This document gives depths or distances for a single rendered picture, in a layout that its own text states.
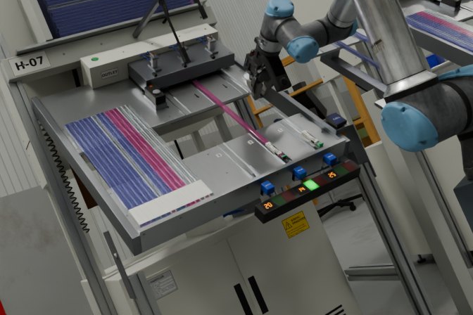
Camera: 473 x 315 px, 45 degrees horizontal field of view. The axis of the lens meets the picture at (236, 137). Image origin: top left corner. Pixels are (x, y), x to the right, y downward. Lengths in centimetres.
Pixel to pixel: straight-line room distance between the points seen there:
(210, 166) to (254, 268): 42
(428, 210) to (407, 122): 80
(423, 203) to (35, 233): 342
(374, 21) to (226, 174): 59
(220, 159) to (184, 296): 43
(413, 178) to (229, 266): 66
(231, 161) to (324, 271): 57
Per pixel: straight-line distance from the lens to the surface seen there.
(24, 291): 460
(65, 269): 482
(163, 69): 187
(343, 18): 154
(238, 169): 155
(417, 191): 194
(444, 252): 198
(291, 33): 154
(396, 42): 121
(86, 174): 156
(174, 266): 172
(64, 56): 196
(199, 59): 193
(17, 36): 214
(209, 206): 144
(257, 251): 183
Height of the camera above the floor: 77
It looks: 3 degrees up
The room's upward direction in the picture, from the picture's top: 23 degrees counter-clockwise
